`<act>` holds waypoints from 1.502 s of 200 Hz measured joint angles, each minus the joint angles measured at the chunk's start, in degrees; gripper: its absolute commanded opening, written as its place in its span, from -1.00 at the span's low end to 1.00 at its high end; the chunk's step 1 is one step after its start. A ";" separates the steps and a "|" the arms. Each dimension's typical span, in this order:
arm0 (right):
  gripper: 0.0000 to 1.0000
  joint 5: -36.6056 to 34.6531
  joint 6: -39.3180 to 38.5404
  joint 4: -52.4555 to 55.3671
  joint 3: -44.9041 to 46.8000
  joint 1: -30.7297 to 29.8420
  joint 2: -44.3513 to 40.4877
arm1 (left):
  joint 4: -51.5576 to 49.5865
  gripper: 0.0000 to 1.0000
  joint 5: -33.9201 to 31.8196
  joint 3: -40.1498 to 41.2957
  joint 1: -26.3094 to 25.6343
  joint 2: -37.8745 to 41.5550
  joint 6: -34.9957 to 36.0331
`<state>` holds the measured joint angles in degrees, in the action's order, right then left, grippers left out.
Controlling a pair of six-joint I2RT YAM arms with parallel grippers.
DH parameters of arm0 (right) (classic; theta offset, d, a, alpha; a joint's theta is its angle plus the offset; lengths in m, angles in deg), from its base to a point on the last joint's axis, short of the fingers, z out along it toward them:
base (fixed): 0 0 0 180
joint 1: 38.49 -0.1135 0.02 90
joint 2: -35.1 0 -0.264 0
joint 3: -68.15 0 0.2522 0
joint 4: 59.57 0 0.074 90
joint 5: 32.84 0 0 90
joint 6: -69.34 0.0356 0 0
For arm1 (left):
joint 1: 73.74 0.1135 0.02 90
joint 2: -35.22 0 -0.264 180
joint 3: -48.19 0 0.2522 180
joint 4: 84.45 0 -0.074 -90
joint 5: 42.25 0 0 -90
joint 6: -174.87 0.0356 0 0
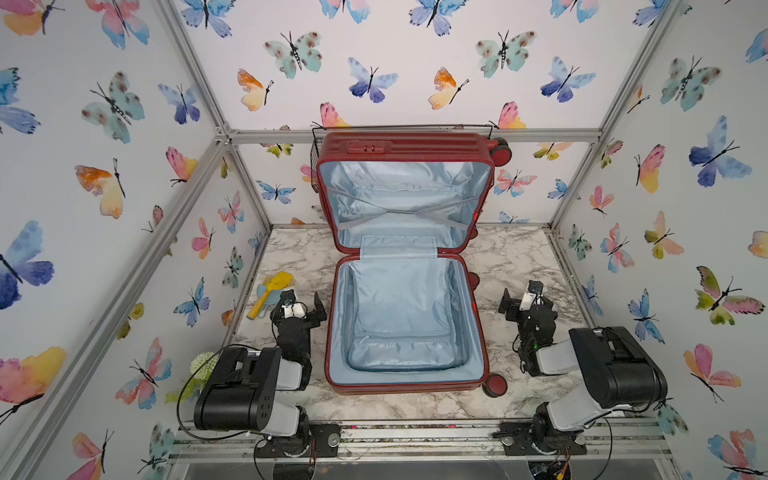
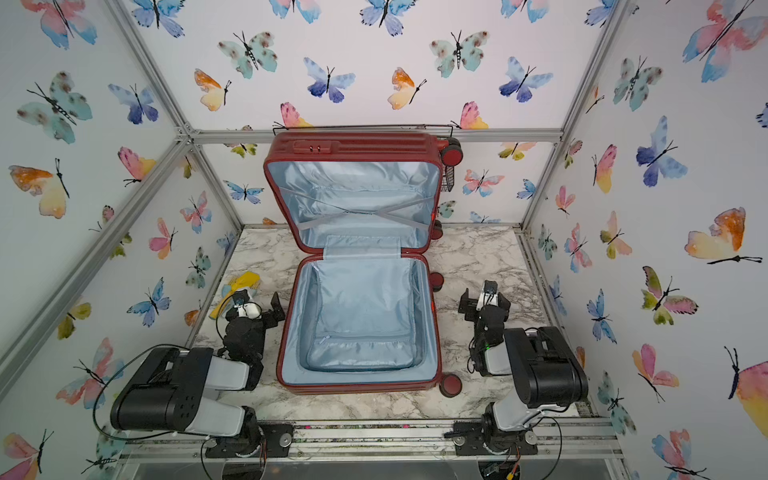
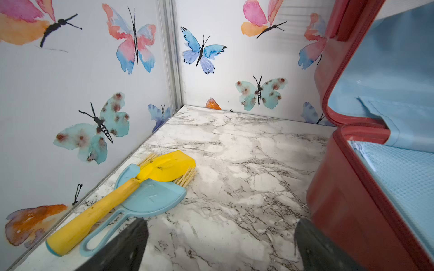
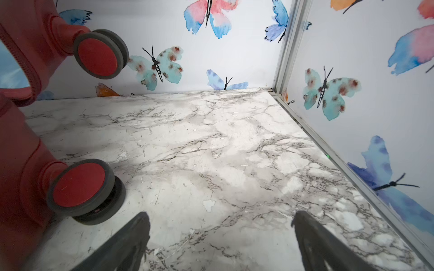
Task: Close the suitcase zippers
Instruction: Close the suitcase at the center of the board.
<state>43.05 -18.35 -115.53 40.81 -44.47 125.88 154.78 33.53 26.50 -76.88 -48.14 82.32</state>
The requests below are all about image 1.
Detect red hard-shell suitcase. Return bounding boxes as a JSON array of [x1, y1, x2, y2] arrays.
[[315, 130, 512, 395]]

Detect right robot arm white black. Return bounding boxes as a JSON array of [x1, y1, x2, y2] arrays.
[[492, 281, 668, 456]]

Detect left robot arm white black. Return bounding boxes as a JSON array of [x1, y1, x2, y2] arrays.
[[193, 290, 341, 460]]

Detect light blue toy piece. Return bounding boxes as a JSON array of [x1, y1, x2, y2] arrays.
[[257, 284, 282, 310]]

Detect yellow toy shovel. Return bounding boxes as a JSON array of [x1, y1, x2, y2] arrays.
[[246, 271, 293, 320]]

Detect green white fuzzy ball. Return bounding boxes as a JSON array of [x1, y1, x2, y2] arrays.
[[190, 352, 220, 382]]

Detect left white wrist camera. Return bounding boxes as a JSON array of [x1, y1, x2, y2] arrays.
[[282, 302, 307, 320]]

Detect aluminium front mounting rail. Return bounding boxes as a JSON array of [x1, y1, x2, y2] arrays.
[[169, 418, 673, 464]]

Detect black wire wall basket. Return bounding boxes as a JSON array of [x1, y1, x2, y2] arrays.
[[309, 121, 513, 193]]

